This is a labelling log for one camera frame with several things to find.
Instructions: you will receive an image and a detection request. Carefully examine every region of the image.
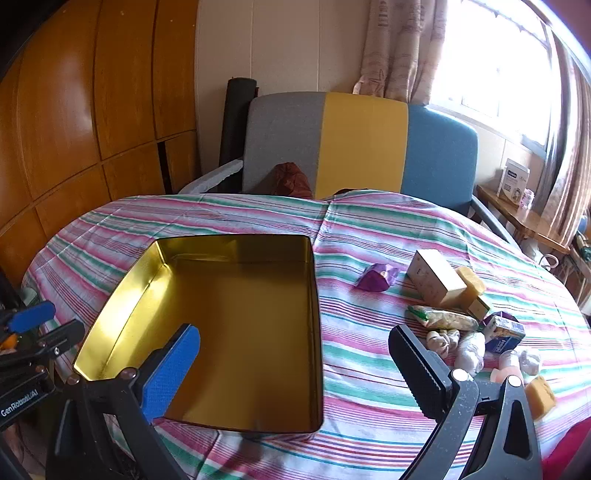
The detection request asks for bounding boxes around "beige carton box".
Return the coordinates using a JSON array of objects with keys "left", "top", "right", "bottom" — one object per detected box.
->
[{"left": 406, "top": 249, "right": 468, "bottom": 309}]

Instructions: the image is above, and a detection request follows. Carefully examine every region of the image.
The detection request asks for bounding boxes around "small pink item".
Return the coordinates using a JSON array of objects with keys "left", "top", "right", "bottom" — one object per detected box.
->
[{"left": 490, "top": 349, "right": 522, "bottom": 383}]

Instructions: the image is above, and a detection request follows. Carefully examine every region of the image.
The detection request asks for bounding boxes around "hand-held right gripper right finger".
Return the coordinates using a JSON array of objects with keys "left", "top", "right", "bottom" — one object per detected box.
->
[{"left": 389, "top": 324, "right": 543, "bottom": 480}]

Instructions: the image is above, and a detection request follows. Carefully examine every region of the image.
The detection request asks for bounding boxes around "small white bag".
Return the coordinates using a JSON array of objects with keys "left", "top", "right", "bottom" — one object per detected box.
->
[{"left": 426, "top": 329, "right": 461, "bottom": 358}]

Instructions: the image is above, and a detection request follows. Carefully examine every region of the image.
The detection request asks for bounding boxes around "gold tin box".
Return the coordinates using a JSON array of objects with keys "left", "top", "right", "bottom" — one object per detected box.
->
[{"left": 73, "top": 234, "right": 324, "bottom": 435}]

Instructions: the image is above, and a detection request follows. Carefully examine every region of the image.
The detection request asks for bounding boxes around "window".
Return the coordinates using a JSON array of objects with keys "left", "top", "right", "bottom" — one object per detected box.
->
[{"left": 429, "top": 0, "right": 561, "bottom": 148}]

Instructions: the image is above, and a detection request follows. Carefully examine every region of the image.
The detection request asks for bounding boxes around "yellow soap bar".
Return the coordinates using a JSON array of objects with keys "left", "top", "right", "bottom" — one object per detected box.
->
[{"left": 456, "top": 266, "right": 487, "bottom": 296}]

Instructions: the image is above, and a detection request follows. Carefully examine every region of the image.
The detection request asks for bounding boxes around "small white item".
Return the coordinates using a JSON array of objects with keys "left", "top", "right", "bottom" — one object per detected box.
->
[{"left": 517, "top": 348, "right": 542, "bottom": 377}]

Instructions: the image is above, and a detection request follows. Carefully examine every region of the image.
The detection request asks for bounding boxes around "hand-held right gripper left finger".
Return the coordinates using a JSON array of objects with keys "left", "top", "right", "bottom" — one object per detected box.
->
[{"left": 46, "top": 323, "right": 201, "bottom": 480}]

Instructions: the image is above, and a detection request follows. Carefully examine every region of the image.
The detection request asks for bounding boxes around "red blanket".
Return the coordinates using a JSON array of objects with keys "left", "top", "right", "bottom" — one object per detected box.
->
[{"left": 540, "top": 415, "right": 591, "bottom": 480}]

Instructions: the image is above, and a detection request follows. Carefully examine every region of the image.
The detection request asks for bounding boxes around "dark red cloth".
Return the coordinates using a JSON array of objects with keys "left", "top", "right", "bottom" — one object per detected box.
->
[{"left": 272, "top": 162, "right": 315, "bottom": 199}]

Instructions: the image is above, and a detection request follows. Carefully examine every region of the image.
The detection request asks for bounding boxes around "white carton box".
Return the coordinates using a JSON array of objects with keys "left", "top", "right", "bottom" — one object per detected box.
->
[{"left": 498, "top": 158, "right": 531, "bottom": 204}]

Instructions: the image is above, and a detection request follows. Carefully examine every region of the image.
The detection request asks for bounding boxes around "grey yellow blue armchair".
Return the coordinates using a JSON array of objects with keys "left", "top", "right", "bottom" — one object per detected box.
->
[{"left": 178, "top": 91, "right": 522, "bottom": 245}]

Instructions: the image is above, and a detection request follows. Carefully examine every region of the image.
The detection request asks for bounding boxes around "striped bedsheet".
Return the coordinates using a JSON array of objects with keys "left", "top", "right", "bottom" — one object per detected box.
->
[{"left": 21, "top": 189, "right": 591, "bottom": 480}]

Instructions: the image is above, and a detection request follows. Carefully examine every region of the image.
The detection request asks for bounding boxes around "wooden wardrobe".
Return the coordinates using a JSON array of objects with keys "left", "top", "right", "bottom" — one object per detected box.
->
[{"left": 0, "top": 0, "right": 204, "bottom": 287}]

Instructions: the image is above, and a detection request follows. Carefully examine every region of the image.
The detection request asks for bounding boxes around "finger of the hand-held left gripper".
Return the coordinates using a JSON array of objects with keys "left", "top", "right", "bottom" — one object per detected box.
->
[
  {"left": 7, "top": 301, "right": 56, "bottom": 334},
  {"left": 25, "top": 320, "right": 87, "bottom": 366}
]

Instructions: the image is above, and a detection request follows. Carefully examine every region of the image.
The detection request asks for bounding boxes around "black rolled mat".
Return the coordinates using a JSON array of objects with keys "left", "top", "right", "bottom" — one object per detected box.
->
[{"left": 218, "top": 78, "right": 258, "bottom": 169}]

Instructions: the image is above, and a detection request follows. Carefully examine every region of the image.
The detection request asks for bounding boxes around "yellow sponge block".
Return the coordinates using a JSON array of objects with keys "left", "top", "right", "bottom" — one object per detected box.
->
[{"left": 524, "top": 375, "right": 557, "bottom": 421}]

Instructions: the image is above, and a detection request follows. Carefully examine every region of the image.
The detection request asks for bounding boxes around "cracker packet with green edge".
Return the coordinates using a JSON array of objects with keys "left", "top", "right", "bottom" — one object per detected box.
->
[{"left": 406, "top": 305, "right": 480, "bottom": 332}]

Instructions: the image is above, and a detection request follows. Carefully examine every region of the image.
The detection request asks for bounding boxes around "patterned beige curtain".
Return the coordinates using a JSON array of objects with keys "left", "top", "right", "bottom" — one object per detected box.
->
[
  {"left": 353, "top": 0, "right": 448, "bottom": 104},
  {"left": 545, "top": 28, "right": 591, "bottom": 250}
]

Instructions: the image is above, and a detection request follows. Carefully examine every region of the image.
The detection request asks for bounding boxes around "white plastic ball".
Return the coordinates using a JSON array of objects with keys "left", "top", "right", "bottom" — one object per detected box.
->
[{"left": 455, "top": 331, "right": 486, "bottom": 376}]

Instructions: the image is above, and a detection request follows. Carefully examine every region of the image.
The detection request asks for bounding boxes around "wooden side table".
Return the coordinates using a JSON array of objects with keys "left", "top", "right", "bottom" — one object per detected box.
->
[{"left": 475, "top": 184, "right": 573, "bottom": 254}]

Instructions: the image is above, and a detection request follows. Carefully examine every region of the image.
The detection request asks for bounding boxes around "green soap box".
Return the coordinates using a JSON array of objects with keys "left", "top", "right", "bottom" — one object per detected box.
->
[{"left": 466, "top": 293, "right": 495, "bottom": 321}]

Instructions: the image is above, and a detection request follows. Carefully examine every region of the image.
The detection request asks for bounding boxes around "blue and white soap box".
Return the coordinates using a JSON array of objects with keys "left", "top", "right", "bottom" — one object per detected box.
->
[{"left": 482, "top": 313, "right": 526, "bottom": 354}]

